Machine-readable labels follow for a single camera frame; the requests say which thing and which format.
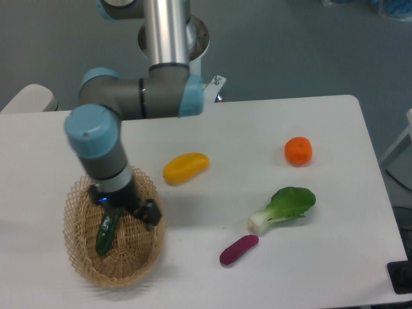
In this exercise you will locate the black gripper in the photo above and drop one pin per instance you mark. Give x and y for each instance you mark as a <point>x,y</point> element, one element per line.
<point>126,198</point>

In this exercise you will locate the green cucumber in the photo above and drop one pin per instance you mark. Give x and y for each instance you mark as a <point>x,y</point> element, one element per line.
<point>107,229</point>

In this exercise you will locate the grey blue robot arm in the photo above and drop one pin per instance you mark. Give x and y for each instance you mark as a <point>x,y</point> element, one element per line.
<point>105,100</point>

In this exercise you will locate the woven wicker basket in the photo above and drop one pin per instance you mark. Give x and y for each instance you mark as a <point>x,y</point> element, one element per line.
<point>134,249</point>

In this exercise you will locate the yellow mango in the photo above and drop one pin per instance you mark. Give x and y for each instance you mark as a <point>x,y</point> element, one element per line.
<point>185,167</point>

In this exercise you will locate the purple sweet potato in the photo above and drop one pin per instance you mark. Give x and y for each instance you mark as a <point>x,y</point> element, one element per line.
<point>236,250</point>

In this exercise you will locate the green bok choy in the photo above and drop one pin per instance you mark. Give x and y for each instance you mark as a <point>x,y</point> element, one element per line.
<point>287,204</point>

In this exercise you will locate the orange tangerine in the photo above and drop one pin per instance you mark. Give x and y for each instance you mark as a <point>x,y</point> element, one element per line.
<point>298,151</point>

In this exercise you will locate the beige chair back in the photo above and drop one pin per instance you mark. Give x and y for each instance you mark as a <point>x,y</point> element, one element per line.
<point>33,98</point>

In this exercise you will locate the black table socket box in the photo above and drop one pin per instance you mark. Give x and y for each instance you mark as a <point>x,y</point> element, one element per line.
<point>400,276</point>

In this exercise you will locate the white side furniture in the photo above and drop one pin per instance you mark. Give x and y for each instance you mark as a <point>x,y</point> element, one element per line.
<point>400,144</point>

